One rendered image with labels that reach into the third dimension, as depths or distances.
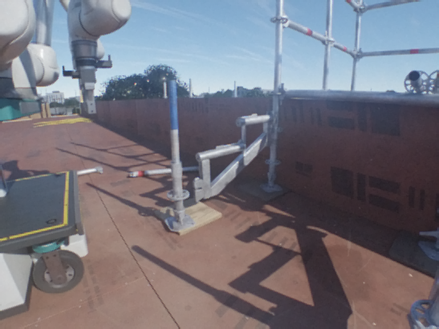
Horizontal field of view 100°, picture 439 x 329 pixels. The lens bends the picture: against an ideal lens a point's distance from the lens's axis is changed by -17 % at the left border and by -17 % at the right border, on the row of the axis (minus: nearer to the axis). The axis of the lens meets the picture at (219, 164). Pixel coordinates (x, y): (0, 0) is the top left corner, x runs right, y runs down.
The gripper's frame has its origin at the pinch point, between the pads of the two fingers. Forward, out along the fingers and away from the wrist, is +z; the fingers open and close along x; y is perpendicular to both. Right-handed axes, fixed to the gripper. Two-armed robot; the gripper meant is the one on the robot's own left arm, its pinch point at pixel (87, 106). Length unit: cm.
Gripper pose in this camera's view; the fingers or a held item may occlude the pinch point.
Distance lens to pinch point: 120.2
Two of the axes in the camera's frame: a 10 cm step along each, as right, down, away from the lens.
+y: 8.2, -1.7, 5.4
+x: -5.7, -2.4, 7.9
